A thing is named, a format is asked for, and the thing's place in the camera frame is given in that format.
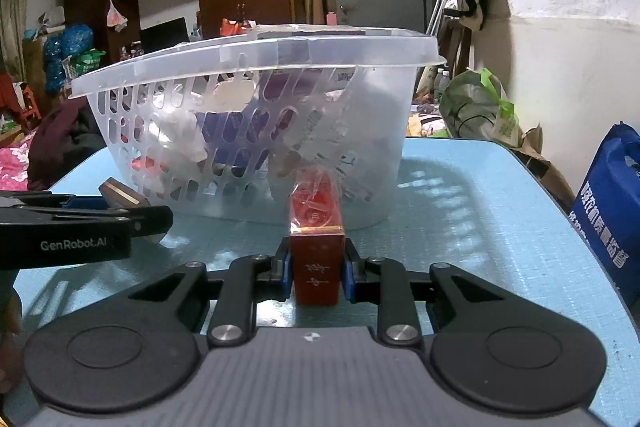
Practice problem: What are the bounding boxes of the metal crutches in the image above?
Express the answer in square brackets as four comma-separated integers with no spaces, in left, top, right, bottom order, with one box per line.
[425,0,463,38]

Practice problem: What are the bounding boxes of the pink floral blanket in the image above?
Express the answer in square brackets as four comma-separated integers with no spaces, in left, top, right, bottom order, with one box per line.
[0,141,40,194]

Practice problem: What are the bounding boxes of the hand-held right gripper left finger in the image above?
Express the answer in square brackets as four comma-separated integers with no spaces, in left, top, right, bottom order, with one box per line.
[127,237,293,348]

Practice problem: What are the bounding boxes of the beige curtain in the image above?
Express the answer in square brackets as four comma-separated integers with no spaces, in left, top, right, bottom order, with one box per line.
[0,0,34,80]

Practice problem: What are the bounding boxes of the blue plastic bags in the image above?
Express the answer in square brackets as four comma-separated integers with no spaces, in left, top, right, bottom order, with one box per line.
[42,24,97,94]

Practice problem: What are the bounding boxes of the dark monitor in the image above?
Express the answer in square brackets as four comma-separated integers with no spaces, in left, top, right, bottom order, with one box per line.
[138,17,190,56]

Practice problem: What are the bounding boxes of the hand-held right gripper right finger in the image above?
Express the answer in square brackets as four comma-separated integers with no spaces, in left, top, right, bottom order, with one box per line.
[342,239,511,348]

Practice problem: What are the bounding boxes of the dark red box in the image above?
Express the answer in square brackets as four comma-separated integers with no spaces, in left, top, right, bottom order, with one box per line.
[289,167,348,308]

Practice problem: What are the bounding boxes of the red orange bag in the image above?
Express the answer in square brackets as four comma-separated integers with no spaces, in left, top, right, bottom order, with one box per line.
[220,18,253,38]

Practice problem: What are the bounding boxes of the clear plastic basket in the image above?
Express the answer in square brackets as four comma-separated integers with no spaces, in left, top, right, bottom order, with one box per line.
[69,24,449,231]

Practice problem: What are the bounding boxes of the blue printed bag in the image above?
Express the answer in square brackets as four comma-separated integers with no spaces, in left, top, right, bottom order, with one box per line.
[570,121,640,309]

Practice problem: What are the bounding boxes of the brown paper bag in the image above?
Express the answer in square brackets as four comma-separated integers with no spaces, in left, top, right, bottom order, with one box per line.
[515,126,577,210]

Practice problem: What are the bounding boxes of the hanging white plastic bag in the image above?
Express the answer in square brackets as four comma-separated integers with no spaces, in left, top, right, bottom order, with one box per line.
[105,0,129,33]

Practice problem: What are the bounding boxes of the dark maroon cloth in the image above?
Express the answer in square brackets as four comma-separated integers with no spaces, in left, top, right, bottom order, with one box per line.
[27,99,109,191]

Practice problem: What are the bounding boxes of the green basket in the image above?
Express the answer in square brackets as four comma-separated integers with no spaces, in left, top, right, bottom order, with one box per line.
[64,49,107,76]

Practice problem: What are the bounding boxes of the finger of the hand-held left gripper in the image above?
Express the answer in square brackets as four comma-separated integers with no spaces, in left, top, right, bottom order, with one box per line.
[47,205,174,240]
[0,191,112,212]

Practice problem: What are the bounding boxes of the green plastic bag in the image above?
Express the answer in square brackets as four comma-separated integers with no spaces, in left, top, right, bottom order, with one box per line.
[439,67,522,148]

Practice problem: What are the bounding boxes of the brown box with gold band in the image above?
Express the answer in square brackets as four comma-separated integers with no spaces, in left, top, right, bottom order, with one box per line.
[98,178,167,245]

